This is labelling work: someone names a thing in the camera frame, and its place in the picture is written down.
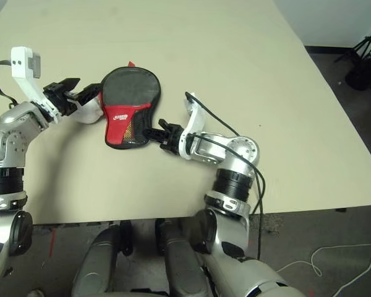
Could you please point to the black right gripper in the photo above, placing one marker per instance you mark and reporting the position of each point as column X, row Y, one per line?
column 174, row 139

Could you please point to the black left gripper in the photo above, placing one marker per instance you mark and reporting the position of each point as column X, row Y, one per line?
column 62, row 100

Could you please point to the white grey fluffy ball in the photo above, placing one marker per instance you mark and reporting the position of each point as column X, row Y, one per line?
column 89, row 114

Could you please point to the black red paddle case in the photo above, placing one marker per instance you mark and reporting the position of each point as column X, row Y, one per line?
column 126, row 86

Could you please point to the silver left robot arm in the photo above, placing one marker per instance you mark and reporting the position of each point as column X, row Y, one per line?
column 9, row 139

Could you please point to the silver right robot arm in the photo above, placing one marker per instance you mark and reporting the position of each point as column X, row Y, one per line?
column 241, row 151

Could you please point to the grey right robot leg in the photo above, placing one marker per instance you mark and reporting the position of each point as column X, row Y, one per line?
column 179, row 263

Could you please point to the grey robot leg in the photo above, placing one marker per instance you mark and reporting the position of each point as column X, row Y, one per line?
column 179, row 263
column 99, row 263

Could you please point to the grey left robot leg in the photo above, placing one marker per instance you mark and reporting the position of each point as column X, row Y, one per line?
column 99, row 263

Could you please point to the grey robot torso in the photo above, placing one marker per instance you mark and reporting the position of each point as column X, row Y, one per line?
column 154, row 294

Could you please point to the black bin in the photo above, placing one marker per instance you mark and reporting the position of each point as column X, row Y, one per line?
column 361, row 75

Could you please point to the black tripod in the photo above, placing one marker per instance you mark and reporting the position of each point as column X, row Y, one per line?
column 363, row 46

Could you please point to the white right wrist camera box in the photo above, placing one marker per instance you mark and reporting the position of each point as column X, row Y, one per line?
column 196, row 117

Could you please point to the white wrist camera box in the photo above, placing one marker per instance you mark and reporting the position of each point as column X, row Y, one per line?
column 196, row 117
column 20, row 62

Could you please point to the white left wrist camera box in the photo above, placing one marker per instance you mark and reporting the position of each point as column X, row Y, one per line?
column 20, row 62

